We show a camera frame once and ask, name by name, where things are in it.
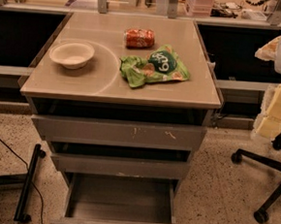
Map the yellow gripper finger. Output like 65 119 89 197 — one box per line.
255 84 281 139
255 36 279 61

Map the green rice chip bag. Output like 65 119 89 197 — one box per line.
119 45 190 88

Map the top drawer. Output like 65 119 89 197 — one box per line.
32 114 206 151

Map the grey drawer cabinet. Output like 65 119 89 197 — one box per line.
10 7 229 224

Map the middle drawer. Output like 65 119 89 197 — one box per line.
51 153 189 179

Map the open bottom drawer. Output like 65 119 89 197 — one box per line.
51 174 175 224

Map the black office chair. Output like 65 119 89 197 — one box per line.
231 134 281 224

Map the pink stacked box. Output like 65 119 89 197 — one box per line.
185 0 214 16

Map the orange soda can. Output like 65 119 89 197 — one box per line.
124 28 155 48

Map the white bowl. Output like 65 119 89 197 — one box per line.
49 41 95 70

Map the black stand leg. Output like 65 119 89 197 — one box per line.
14 144 46 224

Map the black floor cable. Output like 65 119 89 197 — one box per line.
0 112 53 224

